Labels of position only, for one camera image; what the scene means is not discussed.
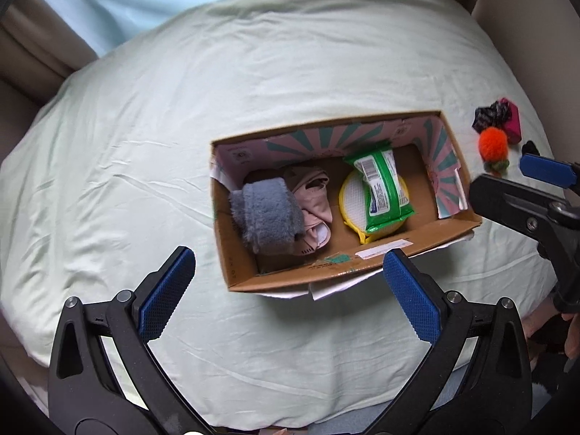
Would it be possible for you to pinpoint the cardboard box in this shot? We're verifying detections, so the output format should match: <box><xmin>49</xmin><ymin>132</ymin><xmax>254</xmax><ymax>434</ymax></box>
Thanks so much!
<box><xmin>211</xmin><ymin>112</ymin><xmax>482</xmax><ymax>294</ymax></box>

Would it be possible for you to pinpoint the grey fuzzy sock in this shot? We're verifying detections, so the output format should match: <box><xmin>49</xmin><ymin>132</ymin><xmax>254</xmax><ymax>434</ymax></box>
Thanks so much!
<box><xmin>229</xmin><ymin>177</ymin><xmax>306</xmax><ymax>256</ymax></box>

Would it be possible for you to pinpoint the black sock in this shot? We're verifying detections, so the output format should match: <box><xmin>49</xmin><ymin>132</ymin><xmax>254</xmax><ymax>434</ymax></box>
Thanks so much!
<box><xmin>521</xmin><ymin>140</ymin><xmax>540</xmax><ymax>156</ymax></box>

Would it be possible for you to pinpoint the person right hand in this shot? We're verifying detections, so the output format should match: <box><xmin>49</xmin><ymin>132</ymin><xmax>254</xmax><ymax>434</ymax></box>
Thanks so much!
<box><xmin>522</xmin><ymin>295</ymin><xmax>579</xmax><ymax>369</ymax></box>

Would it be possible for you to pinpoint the yellow rimmed round pad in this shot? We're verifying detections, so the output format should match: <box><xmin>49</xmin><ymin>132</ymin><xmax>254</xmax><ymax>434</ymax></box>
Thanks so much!
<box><xmin>338</xmin><ymin>171</ymin><xmax>406</xmax><ymax>245</ymax></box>

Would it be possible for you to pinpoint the orange pompom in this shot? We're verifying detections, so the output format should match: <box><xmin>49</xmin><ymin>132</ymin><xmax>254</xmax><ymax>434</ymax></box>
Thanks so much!
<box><xmin>478</xmin><ymin>127</ymin><xmax>508</xmax><ymax>163</ymax></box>

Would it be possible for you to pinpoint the green wet wipes pack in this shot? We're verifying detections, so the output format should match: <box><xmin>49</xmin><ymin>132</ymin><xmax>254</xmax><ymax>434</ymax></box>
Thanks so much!
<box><xmin>344</xmin><ymin>140</ymin><xmax>415</xmax><ymax>234</ymax></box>

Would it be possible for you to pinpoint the brown left curtain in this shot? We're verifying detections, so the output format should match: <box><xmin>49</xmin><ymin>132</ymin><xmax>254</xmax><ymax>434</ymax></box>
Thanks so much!
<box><xmin>0</xmin><ymin>0</ymin><xmax>97</xmax><ymax>158</ymax></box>

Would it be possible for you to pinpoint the magenta pouch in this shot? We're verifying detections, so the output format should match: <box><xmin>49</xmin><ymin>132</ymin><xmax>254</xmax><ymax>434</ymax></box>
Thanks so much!
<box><xmin>500</xmin><ymin>98</ymin><xmax>522</xmax><ymax>145</ymax></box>

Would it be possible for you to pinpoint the pink fabric garment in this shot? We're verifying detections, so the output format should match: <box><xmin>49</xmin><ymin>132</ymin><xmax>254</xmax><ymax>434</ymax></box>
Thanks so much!
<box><xmin>258</xmin><ymin>167</ymin><xmax>332</xmax><ymax>256</ymax></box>

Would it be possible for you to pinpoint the black patterned scrunchie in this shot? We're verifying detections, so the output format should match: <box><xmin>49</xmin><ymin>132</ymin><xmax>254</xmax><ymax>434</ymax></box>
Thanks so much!
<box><xmin>472</xmin><ymin>100</ymin><xmax>511</xmax><ymax>134</ymax></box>

